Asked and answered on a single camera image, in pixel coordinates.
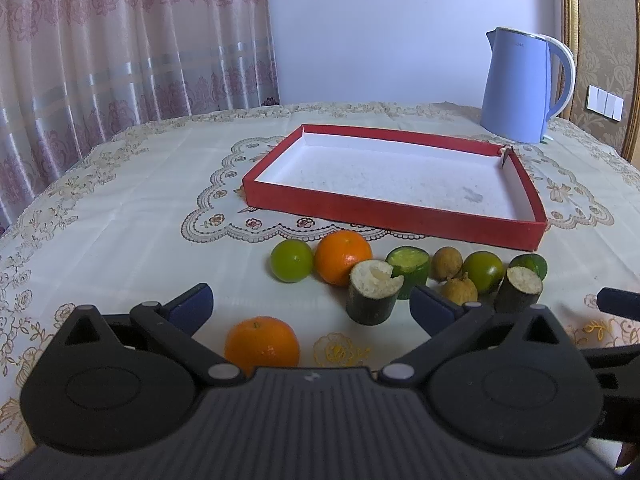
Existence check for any small dark sugarcane piece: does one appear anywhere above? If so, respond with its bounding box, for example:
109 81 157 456
494 266 544 313

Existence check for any near brown longan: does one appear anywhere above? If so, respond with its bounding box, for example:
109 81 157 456
440 273 478 306

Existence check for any brown longan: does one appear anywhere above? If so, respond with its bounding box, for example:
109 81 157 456
431 246 463 283
440 273 478 306

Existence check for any far brown longan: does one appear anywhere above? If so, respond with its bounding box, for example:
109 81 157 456
431 246 463 283

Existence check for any green cucumber piece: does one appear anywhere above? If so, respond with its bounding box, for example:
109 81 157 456
385 246 431 300

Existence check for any green yellowish round fruit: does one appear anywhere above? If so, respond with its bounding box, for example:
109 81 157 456
461 252 504 296

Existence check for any large dark sugarcane piece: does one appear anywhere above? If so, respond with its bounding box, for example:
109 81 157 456
346 259 405 326

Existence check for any near orange mandarin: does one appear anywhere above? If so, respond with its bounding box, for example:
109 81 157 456
224 316 300 377

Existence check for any orange mandarin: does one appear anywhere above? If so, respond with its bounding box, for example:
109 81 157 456
224 316 300 377
314 230 373 287

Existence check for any dark green small lime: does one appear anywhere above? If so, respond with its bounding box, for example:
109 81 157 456
509 252 548 281

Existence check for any embroidered cream tablecloth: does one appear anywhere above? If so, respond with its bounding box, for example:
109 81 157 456
1 103 639 468

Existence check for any far orange mandarin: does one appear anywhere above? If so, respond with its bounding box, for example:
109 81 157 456
314 230 373 287

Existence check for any large green lime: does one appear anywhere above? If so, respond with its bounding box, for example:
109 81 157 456
270 240 314 283

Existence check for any red shallow box tray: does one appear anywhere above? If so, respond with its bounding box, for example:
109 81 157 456
243 124 547 252

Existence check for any blue electric kettle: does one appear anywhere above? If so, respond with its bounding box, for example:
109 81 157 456
480 27 576 144

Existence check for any pink patterned curtain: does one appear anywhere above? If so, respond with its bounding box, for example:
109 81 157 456
1 0 279 226

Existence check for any white wall switch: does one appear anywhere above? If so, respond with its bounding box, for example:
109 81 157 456
586 84 624 122

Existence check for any gold mirror frame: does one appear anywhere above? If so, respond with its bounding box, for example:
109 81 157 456
558 0 639 165

